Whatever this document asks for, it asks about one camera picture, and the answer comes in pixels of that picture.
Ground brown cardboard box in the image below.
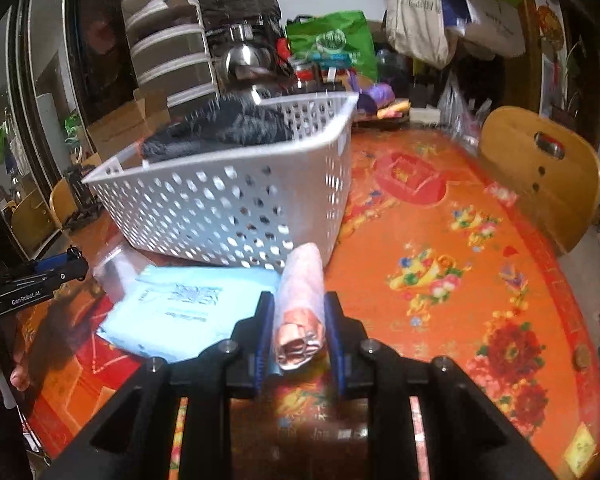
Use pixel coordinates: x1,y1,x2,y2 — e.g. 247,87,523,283
87,89,171,162

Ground light blue packet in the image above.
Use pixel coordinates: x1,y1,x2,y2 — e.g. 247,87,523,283
97,266,279,363

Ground black knit glove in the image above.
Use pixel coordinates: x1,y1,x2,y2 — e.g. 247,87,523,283
138,94,294,162

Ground wooden chair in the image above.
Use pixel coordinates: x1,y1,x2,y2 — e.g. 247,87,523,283
479,106,600,254
50,154,102,232

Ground white drawer tower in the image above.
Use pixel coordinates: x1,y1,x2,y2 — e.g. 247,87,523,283
121,0,219,117

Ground floral orange tablecloth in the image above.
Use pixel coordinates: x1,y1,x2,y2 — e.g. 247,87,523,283
21,130,600,479

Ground stainless steel kettle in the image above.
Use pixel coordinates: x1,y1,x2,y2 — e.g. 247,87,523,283
212,23,288,92

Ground white perforated plastic basket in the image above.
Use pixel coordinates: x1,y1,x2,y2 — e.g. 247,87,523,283
83,92,358,271

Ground wooden chair right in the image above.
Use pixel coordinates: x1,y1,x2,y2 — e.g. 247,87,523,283
479,106,600,254

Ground wooden chair left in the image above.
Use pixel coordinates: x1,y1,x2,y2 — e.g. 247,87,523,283
50,154,102,232

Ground green shopping bag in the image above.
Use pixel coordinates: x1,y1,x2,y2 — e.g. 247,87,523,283
286,11,378,81

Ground purple plastic scoop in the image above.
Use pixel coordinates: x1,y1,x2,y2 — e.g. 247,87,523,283
358,82,396,115

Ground black phone stand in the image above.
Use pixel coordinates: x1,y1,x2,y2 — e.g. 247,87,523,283
64,165,102,231

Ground beige canvas tote bag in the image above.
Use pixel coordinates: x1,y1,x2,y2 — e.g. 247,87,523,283
386,0,456,70

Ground pink bag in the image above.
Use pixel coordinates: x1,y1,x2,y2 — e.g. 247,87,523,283
272,243,326,372

